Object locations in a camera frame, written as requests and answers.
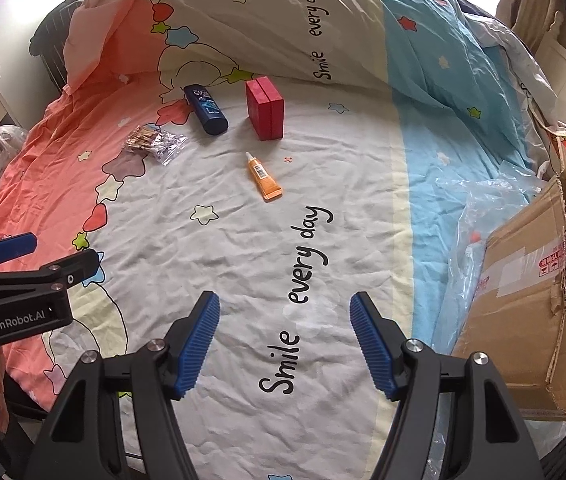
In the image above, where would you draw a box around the brown cardboard box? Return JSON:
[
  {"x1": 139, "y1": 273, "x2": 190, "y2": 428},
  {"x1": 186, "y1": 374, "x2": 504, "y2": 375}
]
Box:
[{"x1": 450, "y1": 127, "x2": 566, "y2": 426}]

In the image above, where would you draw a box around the plastic wrapped bundle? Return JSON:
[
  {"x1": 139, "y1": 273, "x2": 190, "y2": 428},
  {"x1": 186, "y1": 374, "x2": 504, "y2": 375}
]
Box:
[{"x1": 0, "y1": 127, "x2": 29, "y2": 211}]

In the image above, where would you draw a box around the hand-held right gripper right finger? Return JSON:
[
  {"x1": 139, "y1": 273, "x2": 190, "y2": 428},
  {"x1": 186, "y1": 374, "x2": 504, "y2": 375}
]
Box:
[{"x1": 349, "y1": 291, "x2": 546, "y2": 480}]

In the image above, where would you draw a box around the red gift box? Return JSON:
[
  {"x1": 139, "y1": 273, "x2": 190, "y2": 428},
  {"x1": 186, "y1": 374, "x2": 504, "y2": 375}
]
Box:
[{"x1": 245, "y1": 76, "x2": 284, "y2": 141}]

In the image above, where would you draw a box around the clear plastic bag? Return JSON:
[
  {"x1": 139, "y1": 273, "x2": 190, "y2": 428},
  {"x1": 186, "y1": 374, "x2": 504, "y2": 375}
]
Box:
[{"x1": 440, "y1": 160, "x2": 564, "y2": 356}]

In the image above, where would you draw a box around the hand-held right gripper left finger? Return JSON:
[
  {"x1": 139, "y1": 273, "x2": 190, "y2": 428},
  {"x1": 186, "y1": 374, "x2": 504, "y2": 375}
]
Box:
[{"x1": 13, "y1": 291, "x2": 221, "y2": 480}]

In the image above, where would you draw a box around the orange glue tube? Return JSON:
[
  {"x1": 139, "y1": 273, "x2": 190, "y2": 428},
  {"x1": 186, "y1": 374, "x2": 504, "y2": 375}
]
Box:
[{"x1": 244, "y1": 152, "x2": 283, "y2": 203}]

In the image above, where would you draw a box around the dark blue shampoo bottle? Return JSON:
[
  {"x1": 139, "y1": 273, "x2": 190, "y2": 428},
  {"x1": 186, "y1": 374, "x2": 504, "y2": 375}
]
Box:
[{"x1": 183, "y1": 84, "x2": 229, "y2": 136}]

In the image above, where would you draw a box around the black ribbed suitcase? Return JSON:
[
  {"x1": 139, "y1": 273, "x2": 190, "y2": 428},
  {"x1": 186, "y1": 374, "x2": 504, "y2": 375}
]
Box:
[{"x1": 30, "y1": 0, "x2": 95, "y2": 96}]

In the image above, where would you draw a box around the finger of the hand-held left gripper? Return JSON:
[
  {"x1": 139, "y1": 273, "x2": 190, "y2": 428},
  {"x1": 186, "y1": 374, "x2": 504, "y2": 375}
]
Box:
[
  {"x1": 0, "y1": 232, "x2": 38, "y2": 274},
  {"x1": 0, "y1": 248, "x2": 102, "y2": 293}
]

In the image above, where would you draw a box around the printed cartoon bedsheet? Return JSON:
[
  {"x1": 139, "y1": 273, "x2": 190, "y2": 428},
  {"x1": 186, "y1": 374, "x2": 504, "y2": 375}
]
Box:
[{"x1": 0, "y1": 67, "x2": 554, "y2": 480}]

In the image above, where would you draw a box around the clear bag of wrapped candies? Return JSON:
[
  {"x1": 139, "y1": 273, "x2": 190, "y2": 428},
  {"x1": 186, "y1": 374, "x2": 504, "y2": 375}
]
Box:
[{"x1": 123, "y1": 124, "x2": 188, "y2": 166}]

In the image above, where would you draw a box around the printed cartoon duvet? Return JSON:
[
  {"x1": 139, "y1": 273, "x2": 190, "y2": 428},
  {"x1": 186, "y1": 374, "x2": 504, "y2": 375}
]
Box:
[{"x1": 63, "y1": 0, "x2": 531, "y2": 128}]

